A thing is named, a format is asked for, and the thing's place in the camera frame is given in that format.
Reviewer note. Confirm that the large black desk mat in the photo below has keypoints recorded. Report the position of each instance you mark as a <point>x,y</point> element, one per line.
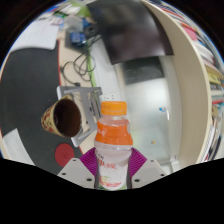
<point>26,93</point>

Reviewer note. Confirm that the black computer monitor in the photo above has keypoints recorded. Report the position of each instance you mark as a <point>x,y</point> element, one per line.
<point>130,30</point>

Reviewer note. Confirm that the flat round red coaster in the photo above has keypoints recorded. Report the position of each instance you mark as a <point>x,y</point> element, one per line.
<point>64,155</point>

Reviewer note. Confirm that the blue electronic device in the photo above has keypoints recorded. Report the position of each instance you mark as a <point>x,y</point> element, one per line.
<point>78,39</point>

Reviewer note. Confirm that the floral paper cup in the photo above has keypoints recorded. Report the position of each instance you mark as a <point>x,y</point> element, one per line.
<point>65,118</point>

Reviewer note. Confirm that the wall shelf with books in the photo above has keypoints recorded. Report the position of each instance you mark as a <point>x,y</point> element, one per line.
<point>193,83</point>

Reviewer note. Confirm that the orange-capped drink bottle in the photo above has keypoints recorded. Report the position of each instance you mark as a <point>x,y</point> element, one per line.
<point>113,140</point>

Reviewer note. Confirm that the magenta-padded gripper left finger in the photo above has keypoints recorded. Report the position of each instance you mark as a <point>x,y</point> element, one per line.
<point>76,171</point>

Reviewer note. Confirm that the grey metal laptop stand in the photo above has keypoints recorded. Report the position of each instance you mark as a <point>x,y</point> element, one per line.
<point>91,100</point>

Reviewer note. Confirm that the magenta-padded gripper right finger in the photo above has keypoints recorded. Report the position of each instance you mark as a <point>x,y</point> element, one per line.
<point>148,171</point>

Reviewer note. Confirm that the white wall socket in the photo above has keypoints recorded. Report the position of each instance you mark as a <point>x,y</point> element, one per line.
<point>107,97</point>

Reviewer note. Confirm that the small blue sticker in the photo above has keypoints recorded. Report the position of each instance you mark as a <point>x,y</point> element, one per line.
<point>162,109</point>

